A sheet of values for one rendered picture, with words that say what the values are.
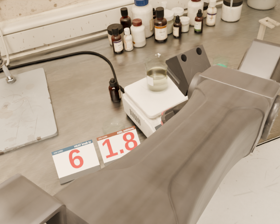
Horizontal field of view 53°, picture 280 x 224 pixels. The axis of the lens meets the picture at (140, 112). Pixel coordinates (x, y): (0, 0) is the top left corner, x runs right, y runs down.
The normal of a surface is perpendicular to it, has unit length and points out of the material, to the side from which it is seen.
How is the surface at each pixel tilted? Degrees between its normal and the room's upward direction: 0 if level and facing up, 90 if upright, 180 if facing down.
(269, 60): 26
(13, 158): 0
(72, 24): 90
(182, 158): 18
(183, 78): 90
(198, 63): 49
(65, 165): 40
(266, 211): 0
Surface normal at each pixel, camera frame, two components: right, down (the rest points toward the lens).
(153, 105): -0.08, -0.70
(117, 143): 0.15, -0.11
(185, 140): 0.09, -0.86
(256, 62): -0.32, -0.36
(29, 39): 0.35, 0.65
